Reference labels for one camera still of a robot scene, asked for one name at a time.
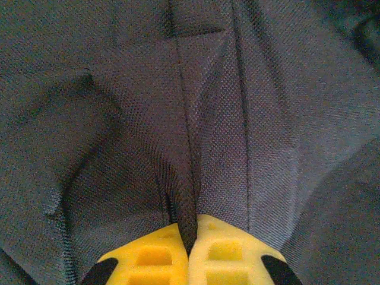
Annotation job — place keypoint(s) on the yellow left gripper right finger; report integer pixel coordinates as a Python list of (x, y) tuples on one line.
[(225, 258)]

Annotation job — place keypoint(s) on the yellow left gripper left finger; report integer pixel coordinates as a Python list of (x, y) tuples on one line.
[(154, 261)]

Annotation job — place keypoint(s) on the black fabric backpack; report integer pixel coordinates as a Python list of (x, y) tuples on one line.
[(118, 89)]

